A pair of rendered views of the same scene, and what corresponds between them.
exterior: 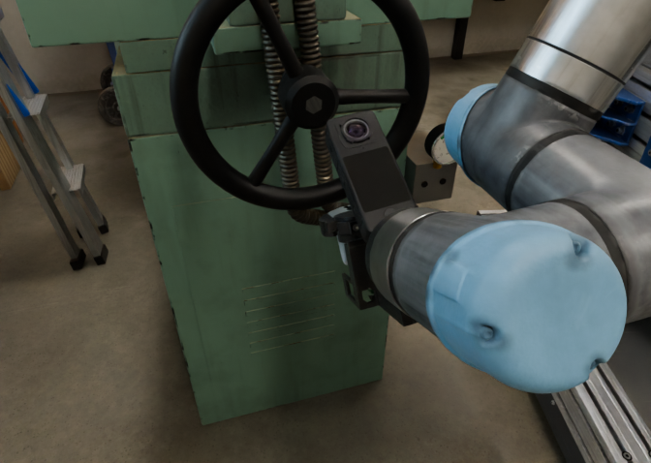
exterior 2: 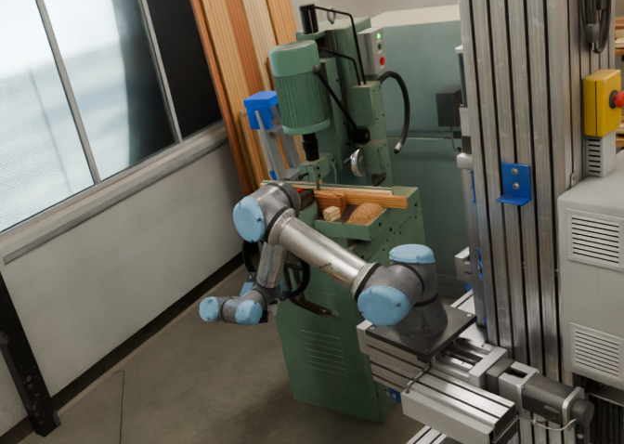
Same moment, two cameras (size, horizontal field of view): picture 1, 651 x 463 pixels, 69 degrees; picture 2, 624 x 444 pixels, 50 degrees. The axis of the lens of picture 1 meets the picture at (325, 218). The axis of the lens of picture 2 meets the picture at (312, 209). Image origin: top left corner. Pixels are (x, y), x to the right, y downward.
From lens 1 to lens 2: 2.11 m
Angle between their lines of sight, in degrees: 48
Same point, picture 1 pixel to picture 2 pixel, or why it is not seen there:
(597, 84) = (260, 280)
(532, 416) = not seen: outside the picture
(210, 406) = (296, 389)
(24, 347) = (264, 336)
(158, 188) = not seen: hidden behind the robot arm
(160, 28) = not seen: hidden behind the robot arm
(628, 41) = (261, 274)
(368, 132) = (253, 278)
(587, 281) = (209, 306)
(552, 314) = (204, 308)
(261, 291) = (309, 334)
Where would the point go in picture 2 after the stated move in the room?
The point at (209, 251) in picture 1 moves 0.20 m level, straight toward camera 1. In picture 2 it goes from (288, 307) to (259, 334)
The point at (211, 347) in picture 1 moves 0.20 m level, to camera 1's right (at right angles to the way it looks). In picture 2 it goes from (292, 355) to (324, 372)
